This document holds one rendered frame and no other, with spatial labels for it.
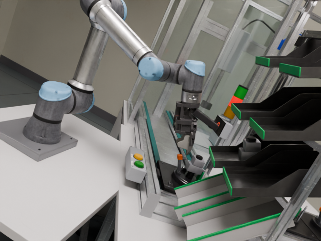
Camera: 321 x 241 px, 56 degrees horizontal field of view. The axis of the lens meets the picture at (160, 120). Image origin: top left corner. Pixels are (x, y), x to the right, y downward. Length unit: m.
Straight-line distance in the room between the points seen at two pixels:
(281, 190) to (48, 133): 0.89
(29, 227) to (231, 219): 0.56
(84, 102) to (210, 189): 0.66
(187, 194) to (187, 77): 0.41
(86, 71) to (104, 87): 3.27
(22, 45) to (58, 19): 0.79
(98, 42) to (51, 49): 3.78
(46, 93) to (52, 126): 0.14
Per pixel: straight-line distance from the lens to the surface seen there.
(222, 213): 0.95
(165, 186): 1.17
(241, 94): 1.40
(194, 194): 1.07
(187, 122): 1.12
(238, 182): 0.85
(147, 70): 0.99
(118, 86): 4.50
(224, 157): 0.98
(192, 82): 1.09
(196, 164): 1.24
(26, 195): 1.05
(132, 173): 1.22
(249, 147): 0.95
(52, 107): 1.25
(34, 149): 1.23
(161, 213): 1.15
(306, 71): 0.74
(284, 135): 0.75
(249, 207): 0.95
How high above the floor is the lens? 1.46
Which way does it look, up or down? 14 degrees down
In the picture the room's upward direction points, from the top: 25 degrees clockwise
